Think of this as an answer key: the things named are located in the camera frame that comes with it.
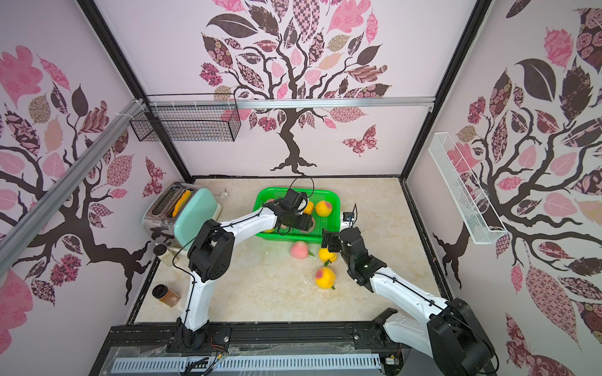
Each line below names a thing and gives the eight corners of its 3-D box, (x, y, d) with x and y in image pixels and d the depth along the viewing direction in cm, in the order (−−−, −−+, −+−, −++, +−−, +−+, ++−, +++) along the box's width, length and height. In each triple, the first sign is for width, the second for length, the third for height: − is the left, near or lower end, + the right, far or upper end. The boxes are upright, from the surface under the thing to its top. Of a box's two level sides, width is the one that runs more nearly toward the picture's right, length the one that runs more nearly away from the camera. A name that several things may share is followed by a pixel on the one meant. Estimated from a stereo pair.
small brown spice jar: (165, 307, 82) (149, 297, 74) (170, 294, 85) (155, 283, 77) (177, 307, 82) (162, 297, 74) (181, 294, 85) (168, 283, 77)
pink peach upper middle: (297, 263, 92) (296, 257, 88) (290, 251, 95) (289, 245, 91) (310, 255, 94) (310, 249, 90) (303, 244, 97) (303, 238, 93)
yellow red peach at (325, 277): (315, 289, 85) (316, 284, 81) (315, 273, 89) (315, 266, 85) (335, 289, 85) (336, 284, 81) (333, 273, 89) (335, 266, 85)
